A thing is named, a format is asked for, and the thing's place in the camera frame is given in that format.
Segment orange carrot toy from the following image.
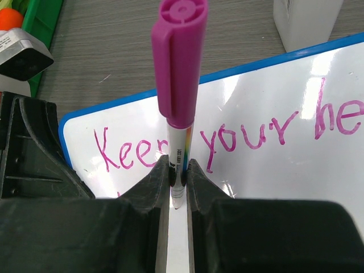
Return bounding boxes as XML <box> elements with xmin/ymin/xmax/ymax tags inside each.
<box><xmin>0</xmin><ymin>8</ymin><xmax>24</xmax><ymax>31</ymax></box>

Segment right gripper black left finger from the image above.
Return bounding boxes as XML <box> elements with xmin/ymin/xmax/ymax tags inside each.
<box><xmin>1</xmin><ymin>156</ymin><xmax>169</xmax><ymax>272</ymax></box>

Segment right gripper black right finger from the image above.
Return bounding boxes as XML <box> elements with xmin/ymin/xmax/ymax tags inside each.
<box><xmin>187</xmin><ymin>160</ymin><xmax>363</xmax><ymax>272</ymax></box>

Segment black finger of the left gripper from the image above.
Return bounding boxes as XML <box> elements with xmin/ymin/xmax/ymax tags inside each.
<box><xmin>1</xmin><ymin>92</ymin><xmax>95</xmax><ymax>199</ymax></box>

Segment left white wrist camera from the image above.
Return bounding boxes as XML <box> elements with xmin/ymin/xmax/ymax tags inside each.
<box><xmin>1</xmin><ymin>28</ymin><xmax>54</xmax><ymax>97</ymax></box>

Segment blue framed whiteboard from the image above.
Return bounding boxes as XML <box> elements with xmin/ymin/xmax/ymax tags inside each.
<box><xmin>58</xmin><ymin>31</ymin><xmax>364</xmax><ymax>273</ymax></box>

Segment white marker pink cap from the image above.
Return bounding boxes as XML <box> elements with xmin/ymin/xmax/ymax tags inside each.
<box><xmin>151</xmin><ymin>0</ymin><xmax>209</xmax><ymax>209</ymax></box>

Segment white bottle grey cap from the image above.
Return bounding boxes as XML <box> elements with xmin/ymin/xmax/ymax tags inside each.
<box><xmin>273</xmin><ymin>0</ymin><xmax>343</xmax><ymax>52</ymax></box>

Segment green plastic basket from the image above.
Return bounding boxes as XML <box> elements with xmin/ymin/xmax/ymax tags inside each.
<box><xmin>21</xmin><ymin>0</ymin><xmax>65</xmax><ymax>86</ymax></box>

